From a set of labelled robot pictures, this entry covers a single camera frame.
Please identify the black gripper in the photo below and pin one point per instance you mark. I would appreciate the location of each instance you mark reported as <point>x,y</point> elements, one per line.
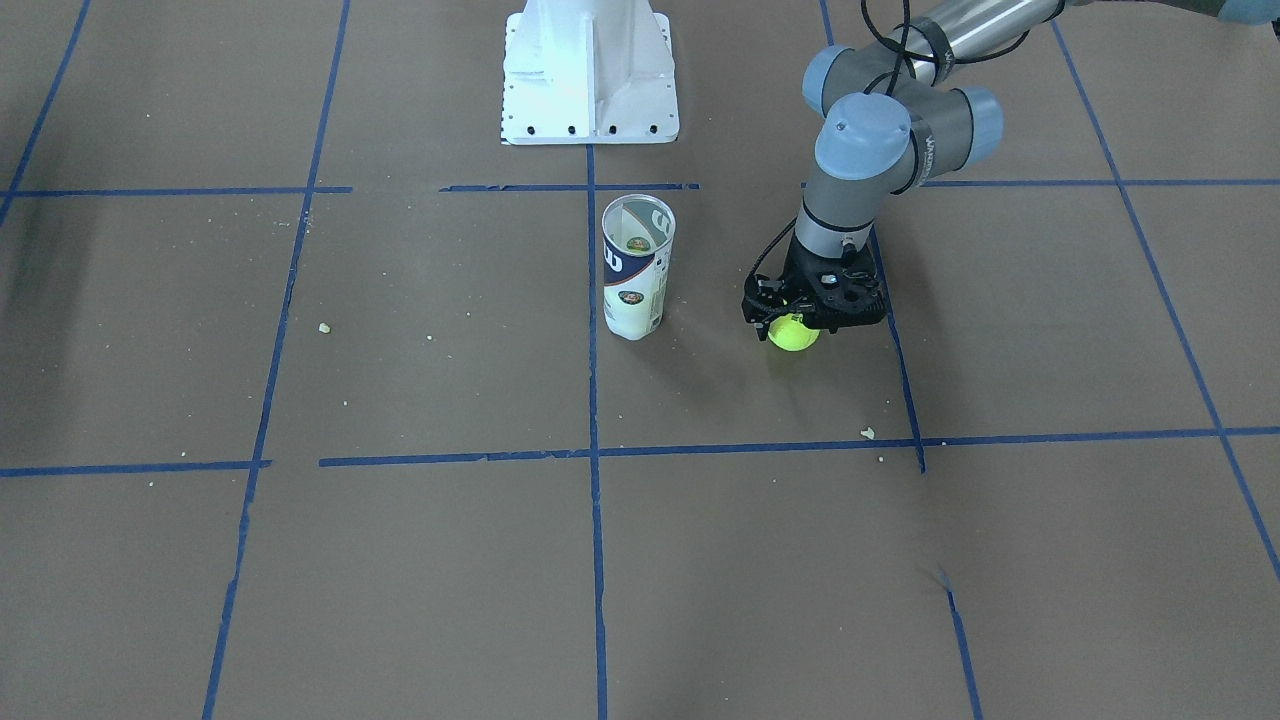
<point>762,305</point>

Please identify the yellow tennis ball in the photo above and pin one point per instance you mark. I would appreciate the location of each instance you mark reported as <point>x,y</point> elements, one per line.
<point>790,333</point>

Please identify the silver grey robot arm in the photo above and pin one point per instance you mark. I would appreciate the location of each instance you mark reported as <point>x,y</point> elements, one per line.
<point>889,125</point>

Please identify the clear tennis ball can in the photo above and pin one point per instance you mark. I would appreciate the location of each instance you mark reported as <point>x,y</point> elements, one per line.
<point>634,286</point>

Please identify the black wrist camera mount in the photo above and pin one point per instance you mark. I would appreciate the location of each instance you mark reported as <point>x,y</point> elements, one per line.
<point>839,298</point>

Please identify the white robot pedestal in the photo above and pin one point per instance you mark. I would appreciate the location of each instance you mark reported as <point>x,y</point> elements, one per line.
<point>588,72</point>

